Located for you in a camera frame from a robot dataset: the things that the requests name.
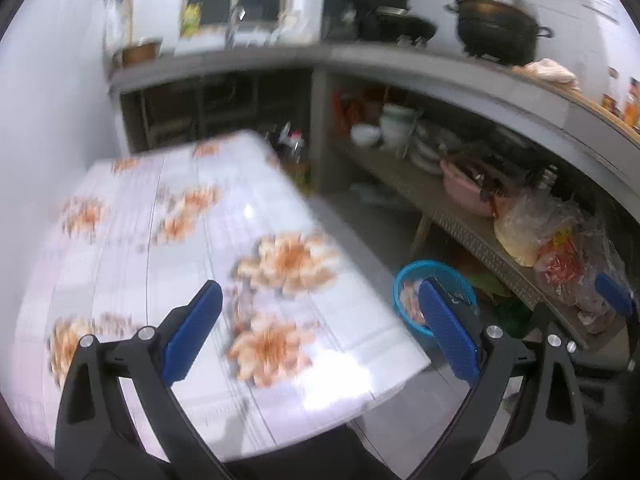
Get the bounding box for floral patterned table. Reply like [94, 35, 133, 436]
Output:
[12, 130, 433, 463]

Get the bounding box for pale cloth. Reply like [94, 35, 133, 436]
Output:
[515, 57, 581, 91]

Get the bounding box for black cooking pot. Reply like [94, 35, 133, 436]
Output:
[445, 0, 555, 66]

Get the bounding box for metal faucet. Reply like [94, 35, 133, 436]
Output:
[226, 4, 247, 46]

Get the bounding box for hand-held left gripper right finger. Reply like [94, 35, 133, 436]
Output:
[417, 277, 588, 480]

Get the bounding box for white bowl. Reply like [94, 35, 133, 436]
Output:
[350, 124, 382, 148]

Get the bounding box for black wok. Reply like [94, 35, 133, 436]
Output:
[372, 6, 437, 43]

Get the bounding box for blue plastic basket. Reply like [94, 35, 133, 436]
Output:
[393, 260, 479, 338]

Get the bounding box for red package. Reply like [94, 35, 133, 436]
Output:
[334, 91, 368, 126]

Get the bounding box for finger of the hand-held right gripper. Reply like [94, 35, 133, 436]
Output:
[594, 274, 637, 318]

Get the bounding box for stack of plates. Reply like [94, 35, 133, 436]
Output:
[411, 127, 453, 176]

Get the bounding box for cooking oil bottle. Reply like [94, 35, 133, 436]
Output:
[287, 130, 307, 161]

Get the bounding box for brass basin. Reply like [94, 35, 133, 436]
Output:
[120, 37, 163, 67]

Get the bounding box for red plastic bag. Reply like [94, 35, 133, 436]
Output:
[534, 230, 601, 306]

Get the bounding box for white hanging bag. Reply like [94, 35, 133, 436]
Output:
[102, 0, 138, 56]

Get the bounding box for perforated shelf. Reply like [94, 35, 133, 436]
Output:
[335, 137, 631, 351]

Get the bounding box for stack of white bowls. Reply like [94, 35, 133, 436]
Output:
[379, 104, 418, 150]

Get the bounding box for concrete kitchen counter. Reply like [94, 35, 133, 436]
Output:
[109, 42, 640, 181]

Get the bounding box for orange condiment bottle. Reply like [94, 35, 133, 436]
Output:
[622, 77, 640, 128]

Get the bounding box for pink plastic basin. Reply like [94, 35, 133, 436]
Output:
[440, 157, 511, 218]

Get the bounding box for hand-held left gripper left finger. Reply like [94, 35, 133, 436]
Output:
[55, 280, 236, 480]

